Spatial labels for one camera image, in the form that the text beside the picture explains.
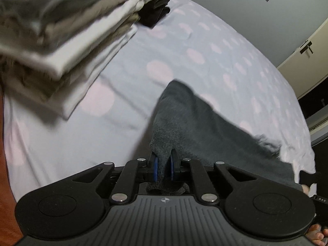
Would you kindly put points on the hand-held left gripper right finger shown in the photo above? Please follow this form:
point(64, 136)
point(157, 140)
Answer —
point(172, 169)

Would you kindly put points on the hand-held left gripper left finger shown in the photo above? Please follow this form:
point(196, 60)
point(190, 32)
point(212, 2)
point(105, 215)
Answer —
point(155, 169)

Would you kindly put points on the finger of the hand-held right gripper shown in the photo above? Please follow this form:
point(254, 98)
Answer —
point(310, 178)

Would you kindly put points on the dark grey pants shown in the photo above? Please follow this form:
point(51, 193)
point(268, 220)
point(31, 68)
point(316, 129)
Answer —
point(194, 123)

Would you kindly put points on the stack of folded clothes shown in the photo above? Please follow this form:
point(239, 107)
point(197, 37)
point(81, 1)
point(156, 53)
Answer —
point(64, 30)

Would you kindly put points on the person's right hand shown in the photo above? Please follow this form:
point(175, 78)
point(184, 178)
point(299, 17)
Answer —
point(316, 234)

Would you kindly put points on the dotted pale bed sheet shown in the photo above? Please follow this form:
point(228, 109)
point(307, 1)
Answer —
point(128, 133)

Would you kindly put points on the cream door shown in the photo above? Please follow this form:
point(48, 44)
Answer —
point(305, 66)

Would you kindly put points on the black folded garment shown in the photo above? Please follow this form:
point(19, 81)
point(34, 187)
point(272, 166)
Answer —
point(155, 10)

